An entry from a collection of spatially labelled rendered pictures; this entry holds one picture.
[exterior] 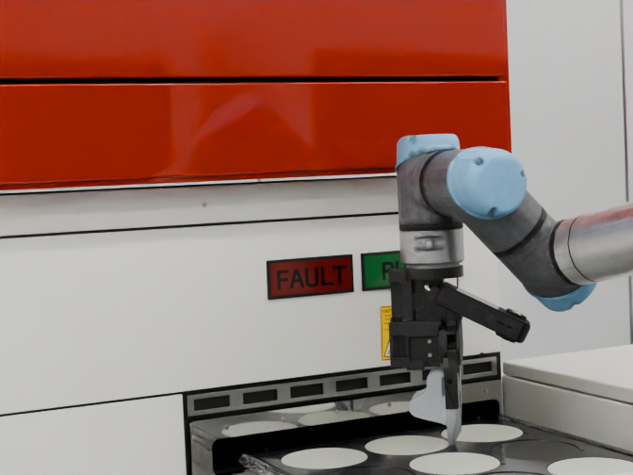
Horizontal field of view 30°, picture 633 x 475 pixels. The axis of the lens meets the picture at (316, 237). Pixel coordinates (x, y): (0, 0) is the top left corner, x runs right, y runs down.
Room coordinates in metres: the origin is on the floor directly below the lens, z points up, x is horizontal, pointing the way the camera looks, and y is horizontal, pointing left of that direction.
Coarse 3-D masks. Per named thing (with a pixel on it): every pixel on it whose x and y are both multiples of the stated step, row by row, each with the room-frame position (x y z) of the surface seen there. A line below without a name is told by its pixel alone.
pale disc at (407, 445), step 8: (376, 440) 1.42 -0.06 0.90; (384, 440) 1.42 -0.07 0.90; (392, 440) 1.42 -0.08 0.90; (400, 440) 1.42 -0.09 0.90; (408, 440) 1.42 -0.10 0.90; (416, 440) 1.41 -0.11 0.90; (424, 440) 1.41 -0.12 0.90; (432, 440) 1.41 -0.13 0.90; (440, 440) 1.41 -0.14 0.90; (368, 448) 1.39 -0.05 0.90; (376, 448) 1.38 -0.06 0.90; (384, 448) 1.38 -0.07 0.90; (392, 448) 1.38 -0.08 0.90; (400, 448) 1.38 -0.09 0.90; (408, 448) 1.38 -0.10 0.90; (416, 448) 1.37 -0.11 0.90; (424, 448) 1.37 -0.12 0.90; (432, 448) 1.37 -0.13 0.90; (440, 448) 1.37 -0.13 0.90
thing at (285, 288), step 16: (272, 272) 1.44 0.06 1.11; (288, 272) 1.45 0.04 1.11; (304, 272) 1.46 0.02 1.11; (320, 272) 1.46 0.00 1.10; (336, 272) 1.47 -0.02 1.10; (272, 288) 1.44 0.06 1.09; (288, 288) 1.45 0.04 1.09; (304, 288) 1.45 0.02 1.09; (320, 288) 1.46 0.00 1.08; (336, 288) 1.47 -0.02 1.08
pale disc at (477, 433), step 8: (480, 424) 1.49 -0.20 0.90; (488, 424) 1.49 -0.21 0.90; (464, 432) 1.45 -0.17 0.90; (472, 432) 1.45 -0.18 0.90; (480, 432) 1.44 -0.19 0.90; (488, 432) 1.44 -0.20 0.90; (496, 432) 1.44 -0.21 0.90; (504, 432) 1.44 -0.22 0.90; (512, 432) 1.44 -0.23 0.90; (520, 432) 1.43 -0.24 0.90; (464, 440) 1.40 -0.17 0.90; (472, 440) 1.40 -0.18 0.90; (480, 440) 1.40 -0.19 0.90; (488, 440) 1.40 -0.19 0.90; (496, 440) 1.39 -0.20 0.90
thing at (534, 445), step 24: (408, 432) 1.46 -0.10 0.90; (432, 432) 1.45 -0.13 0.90; (528, 432) 1.43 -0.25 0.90; (264, 456) 1.36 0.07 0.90; (384, 456) 1.34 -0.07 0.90; (408, 456) 1.33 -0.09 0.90; (504, 456) 1.32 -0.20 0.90; (528, 456) 1.31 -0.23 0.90; (552, 456) 1.31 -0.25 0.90; (576, 456) 1.30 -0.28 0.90; (600, 456) 1.29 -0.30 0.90; (624, 456) 1.29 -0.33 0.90
